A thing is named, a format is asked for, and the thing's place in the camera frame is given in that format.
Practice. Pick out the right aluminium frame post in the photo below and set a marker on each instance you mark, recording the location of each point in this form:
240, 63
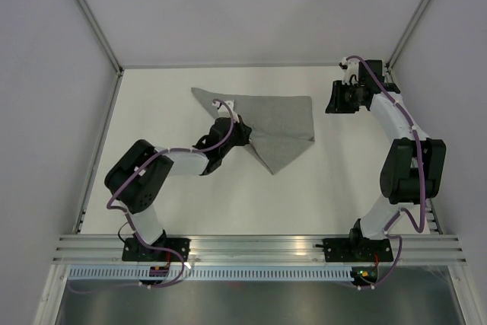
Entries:
414, 21

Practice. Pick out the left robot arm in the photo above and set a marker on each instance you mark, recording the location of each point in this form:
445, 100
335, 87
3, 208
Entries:
136, 179

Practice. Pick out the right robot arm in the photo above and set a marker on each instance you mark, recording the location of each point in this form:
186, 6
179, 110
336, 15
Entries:
410, 176

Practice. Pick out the left aluminium frame post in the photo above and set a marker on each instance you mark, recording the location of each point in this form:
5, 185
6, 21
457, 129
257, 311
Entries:
99, 35

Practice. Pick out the grey cloth napkin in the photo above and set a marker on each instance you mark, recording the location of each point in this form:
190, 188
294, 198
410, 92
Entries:
275, 130

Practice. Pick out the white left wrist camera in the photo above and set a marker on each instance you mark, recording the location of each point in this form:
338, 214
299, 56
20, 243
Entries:
225, 109

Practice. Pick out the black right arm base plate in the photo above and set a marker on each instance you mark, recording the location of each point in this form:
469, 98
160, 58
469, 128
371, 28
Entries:
344, 250

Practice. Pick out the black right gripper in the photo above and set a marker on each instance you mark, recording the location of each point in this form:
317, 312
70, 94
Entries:
335, 104

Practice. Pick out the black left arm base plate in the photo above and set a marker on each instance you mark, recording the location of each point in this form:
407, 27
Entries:
134, 251

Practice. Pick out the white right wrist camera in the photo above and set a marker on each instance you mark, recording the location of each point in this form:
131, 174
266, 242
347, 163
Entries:
350, 69

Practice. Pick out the aluminium front rail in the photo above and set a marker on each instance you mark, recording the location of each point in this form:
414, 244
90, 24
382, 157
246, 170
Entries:
262, 250

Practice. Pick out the white slotted cable duct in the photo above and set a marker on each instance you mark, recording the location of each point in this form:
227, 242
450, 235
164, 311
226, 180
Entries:
214, 273

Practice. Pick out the aluminium frame post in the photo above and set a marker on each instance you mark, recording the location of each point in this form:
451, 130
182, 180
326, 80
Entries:
414, 21
99, 35

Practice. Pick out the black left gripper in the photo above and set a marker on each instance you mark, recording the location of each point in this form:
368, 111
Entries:
245, 132

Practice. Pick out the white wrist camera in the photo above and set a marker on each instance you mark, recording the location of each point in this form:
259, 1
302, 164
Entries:
350, 69
225, 109

